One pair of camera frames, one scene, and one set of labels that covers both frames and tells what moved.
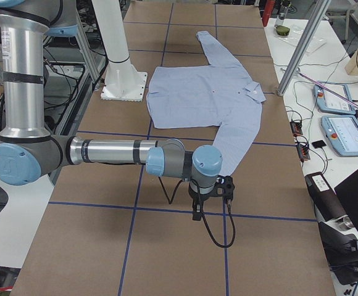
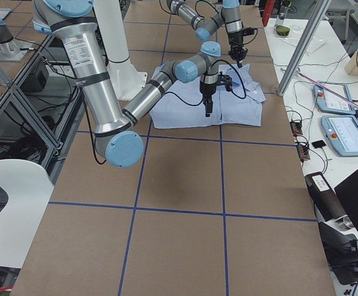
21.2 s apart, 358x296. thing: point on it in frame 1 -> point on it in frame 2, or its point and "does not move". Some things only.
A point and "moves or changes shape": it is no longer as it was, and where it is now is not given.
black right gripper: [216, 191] -> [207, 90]
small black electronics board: [296, 128] does not move
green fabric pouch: [282, 30] does not move
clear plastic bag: [293, 39] does not move
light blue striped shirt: [218, 94] moves or changes shape
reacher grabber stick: [340, 96] does not move
